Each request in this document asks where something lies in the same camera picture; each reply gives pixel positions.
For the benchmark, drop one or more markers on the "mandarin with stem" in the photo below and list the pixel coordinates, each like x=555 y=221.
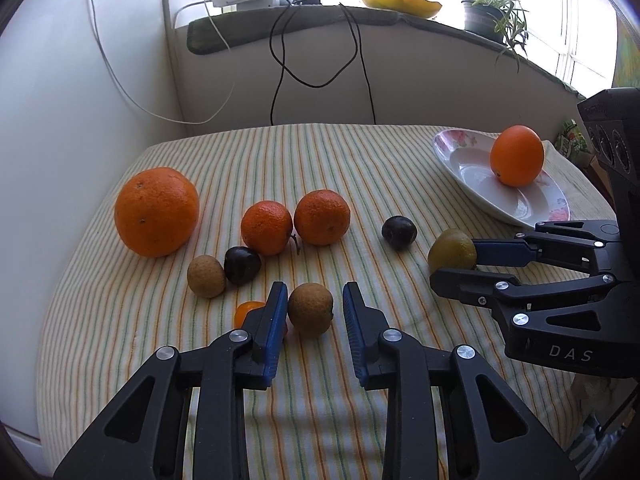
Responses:
x=267 y=227

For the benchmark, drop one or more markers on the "potted spider plant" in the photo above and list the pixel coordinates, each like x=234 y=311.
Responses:
x=503 y=22

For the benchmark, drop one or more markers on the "round mandarin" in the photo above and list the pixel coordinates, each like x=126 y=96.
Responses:
x=321 y=217

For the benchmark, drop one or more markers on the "yellow bowl on sill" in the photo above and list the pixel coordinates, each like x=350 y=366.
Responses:
x=418 y=8

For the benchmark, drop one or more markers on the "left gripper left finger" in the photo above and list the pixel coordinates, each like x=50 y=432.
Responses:
x=141 y=433

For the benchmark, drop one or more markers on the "brown longan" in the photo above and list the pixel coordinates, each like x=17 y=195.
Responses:
x=205 y=277
x=310 y=309

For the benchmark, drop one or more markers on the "striped table cloth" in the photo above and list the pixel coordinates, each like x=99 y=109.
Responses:
x=113 y=308

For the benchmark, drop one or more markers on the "white gloved right hand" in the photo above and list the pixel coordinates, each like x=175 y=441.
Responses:
x=609 y=400

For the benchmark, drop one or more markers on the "dark plum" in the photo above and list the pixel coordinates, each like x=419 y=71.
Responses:
x=241 y=265
x=399 y=232

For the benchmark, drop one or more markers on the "green kiwi fruit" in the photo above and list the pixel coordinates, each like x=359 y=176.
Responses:
x=453 y=249

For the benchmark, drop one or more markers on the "floral white plate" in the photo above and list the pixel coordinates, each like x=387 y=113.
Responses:
x=465 y=155

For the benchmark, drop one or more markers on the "smooth orange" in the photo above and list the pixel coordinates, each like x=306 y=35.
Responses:
x=517 y=156

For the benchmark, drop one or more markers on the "grey windowsill mat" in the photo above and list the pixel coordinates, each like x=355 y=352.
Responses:
x=206 y=36

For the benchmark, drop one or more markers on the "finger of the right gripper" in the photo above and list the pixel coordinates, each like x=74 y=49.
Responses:
x=592 y=299
x=586 y=246

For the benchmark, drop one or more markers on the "small orange kumquat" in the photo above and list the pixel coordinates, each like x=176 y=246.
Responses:
x=246 y=310

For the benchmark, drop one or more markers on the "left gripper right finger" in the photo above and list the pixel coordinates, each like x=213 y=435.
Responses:
x=490 y=432

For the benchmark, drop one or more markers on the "large orange grapefruit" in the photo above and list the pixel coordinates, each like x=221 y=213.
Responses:
x=156 y=212

